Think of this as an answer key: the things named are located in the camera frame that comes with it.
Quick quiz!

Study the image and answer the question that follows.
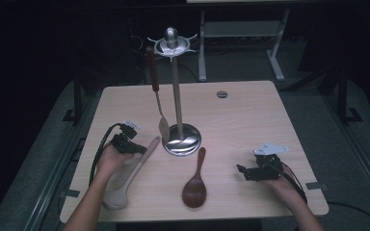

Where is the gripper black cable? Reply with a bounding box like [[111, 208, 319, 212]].
[[89, 123, 123, 187], [280, 162, 308, 205]]

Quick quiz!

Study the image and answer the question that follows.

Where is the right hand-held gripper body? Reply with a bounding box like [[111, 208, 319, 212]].
[[249, 142, 289, 182]]

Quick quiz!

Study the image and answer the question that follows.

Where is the grey tape strip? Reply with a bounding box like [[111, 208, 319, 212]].
[[59, 189, 81, 198], [305, 181, 330, 191]]

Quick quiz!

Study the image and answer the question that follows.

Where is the person's right hand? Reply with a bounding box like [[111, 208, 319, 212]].
[[259, 171, 304, 210]]

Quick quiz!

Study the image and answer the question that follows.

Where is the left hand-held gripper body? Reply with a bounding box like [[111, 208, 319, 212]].
[[111, 119, 141, 153]]

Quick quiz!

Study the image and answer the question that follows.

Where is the metal spatula with wooden handle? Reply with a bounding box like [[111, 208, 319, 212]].
[[145, 45, 172, 143]]

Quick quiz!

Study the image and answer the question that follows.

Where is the white metal desk frame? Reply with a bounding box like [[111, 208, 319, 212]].
[[197, 9, 292, 83]]

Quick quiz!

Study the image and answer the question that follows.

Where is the black floor cable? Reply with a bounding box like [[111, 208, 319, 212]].
[[327, 200, 370, 229]]

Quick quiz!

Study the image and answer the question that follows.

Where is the person's left hand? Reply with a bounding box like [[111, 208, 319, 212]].
[[95, 142, 135, 179]]

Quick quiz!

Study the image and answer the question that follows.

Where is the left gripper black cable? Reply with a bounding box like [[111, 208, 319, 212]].
[[89, 123, 123, 187]]

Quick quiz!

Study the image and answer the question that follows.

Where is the metal utensil rack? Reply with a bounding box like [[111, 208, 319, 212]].
[[146, 26, 202, 157]]

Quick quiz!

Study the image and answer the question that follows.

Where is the dark wooden spoon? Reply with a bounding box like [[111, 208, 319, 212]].
[[181, 146, 207, 209]]

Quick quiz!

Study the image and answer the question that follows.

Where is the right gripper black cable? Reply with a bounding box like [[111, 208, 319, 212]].
[[280, 162, 308, 205]]

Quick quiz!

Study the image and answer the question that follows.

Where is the aluminium floor rail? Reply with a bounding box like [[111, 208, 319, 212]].
[[321, 92, 370, 210], [22, 92, 105, 231]]

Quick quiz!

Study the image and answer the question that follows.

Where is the black metal stand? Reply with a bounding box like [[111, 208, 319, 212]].
[[336, 65, 364, 124], [62, 68, 85, 124]]

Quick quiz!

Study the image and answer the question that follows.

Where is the white ladle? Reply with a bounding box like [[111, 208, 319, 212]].
[[102, 136, 162, 210]]

